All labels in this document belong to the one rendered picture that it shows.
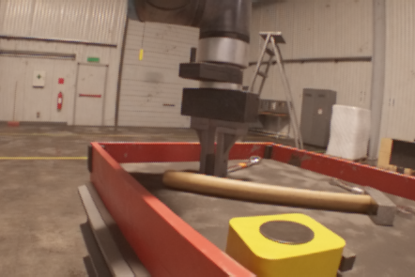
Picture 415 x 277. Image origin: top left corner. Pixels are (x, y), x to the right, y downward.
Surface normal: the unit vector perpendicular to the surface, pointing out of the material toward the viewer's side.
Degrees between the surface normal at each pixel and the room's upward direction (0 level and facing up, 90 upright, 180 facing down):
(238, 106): 90
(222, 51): 91
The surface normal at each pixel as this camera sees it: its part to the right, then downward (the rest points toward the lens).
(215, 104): -0.56, 0.05
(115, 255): -0.12, -0.96
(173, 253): -0.84, -0.01
